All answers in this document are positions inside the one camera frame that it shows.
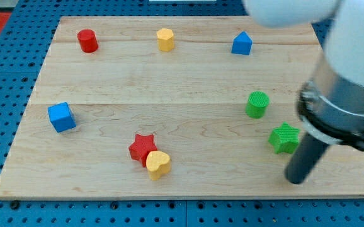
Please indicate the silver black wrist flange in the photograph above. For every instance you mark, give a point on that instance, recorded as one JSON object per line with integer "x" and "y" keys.
{"x": 331, "y": 108}

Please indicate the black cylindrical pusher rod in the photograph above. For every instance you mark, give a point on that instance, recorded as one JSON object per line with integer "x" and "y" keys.
{"x": 304, "y": 159}

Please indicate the blue triangle block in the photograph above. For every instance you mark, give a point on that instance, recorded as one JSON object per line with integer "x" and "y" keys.
{"x": 242, "y": 44}

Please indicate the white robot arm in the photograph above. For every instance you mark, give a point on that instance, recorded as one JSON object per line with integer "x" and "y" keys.
{"x": 344, "y": 45}

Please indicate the green star block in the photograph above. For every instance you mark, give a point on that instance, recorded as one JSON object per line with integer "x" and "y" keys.
{"x": 284, "y": 139}

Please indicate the green cylinder block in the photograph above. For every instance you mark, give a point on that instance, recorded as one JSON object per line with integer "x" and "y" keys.
{"x": 257, "y": 104}

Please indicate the yellow heart block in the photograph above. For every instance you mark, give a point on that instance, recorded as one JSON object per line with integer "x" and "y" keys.
{"x": 158, "y": 163}

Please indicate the red star block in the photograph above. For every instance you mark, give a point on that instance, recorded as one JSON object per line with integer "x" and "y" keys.
{"x": 141, "y": 147}

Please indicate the yellow hexagon block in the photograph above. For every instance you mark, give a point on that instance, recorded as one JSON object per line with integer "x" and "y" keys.
{"x": 165, "y": 39}

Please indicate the wooden board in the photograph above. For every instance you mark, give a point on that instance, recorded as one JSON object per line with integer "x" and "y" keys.
{"x": 192, "y": 99}

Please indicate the red cylinder block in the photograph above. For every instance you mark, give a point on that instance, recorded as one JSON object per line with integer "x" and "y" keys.
{"x": 87, "y": 41}

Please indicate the blue cube block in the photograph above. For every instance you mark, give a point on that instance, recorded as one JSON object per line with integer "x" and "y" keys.
{"x": 61, "y": 117}

